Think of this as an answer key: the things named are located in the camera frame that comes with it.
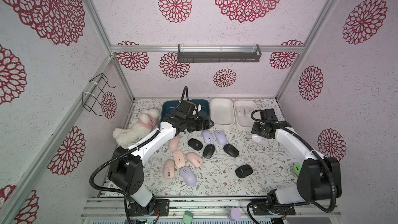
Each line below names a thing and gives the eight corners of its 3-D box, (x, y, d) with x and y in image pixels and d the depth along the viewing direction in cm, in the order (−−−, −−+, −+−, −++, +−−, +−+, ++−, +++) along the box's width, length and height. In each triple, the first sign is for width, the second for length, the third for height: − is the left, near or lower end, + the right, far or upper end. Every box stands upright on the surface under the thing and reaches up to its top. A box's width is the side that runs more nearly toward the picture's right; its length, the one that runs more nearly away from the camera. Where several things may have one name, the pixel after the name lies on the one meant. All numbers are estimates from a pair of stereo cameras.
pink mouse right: (184, 158, 92) (184, 155, 89) (190, 152, 94) (190, 149, 92) (198, 169, 88) (198, 167, 85) (203, 162, 90) (203, 160, 87)
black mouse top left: (187, 144, 98) (187, 142, 96) (192, 138, 100) (191, 136, 98) (199, 151, 95) (199, 149, 92) (203, 145, 97) (203, 143, 95)
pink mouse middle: (176, 169, 88) (176, 168, 86) (172, 153, 94) (171, 151, 92) (187, 166, 89) (186, 164, 87) (182, 150, 95) (181, 148, 93)
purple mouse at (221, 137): (220, 147, 97) (220, 144, 94) (214, 133, 103) (214, 131, 101) (228, 144, 98) (229, 142, 95) (221, 131, 104) (222, 128, 102)
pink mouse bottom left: (163, 178, 85) (162, 176, 82) (165, 161, 91) (164, 159, 88) (174, 178, 85) (173, 176, 82) (175, 161, 91) (175, 159, 88)
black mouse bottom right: (238, 179, 84) (239, 178, 82) (233, 170, 87) (234, 168, 85) (252, 173, 86) (254, 172, 84) (247, 164, 89) (248, 162, 87)
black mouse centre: (200, 155, 93) (200, 153, 91) (207, 144, 98) (208, 142, 96) (209, 160, 91) (209, 159, 89) (216, 148, 96) (216, 147, 94)
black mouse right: (221, 148, 96) (221, 147, 94) (226, 143, 98) (227, 141, 97) (235, 159, 92) (235, 158, 90) (240, 153, 94) (240, 152, 92)
